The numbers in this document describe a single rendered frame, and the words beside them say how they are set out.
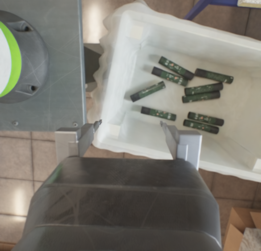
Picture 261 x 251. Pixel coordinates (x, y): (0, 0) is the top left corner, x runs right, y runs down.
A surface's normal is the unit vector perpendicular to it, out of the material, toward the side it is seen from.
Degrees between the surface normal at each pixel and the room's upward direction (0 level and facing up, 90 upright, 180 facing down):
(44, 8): 0
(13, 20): 69
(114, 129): 0
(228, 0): 0
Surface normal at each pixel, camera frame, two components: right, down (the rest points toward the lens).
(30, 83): 0.76, 0.61
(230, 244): -0.93, 0.00
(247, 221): 0.09, -0.96
